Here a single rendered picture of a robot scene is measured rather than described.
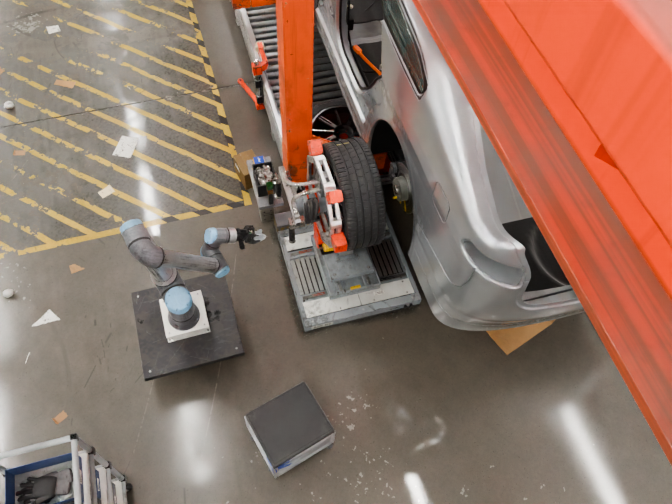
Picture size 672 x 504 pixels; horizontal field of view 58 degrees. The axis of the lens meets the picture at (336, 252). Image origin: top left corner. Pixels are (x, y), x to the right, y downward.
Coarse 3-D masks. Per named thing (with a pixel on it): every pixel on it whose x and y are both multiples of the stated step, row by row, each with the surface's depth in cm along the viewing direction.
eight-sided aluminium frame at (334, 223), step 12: (312, 156) 353; (324, 156) 346; (324, 168) 345; (324, 180) 337; (324, 192) 337; (336, 204) 338; (324, 216) 385; (336, 216) 342; (336, 228) 343; (324, 240) 372
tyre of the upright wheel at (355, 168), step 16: (336, 144) 349; (352, 144) 347; (336, 160) 338; (352, 160) 338; (368, 160) 339; (336, 176) 338; (352, 176) 334; (368, 176) 335; (352, 192) 334; (368, 192) 335; (352, 208) 335; (368, 208) 337; (384, 208) 340; (352, 224) 338; (368, 224) 342; (384, 224) 345; (352, 240) 347; (368, 240) 353
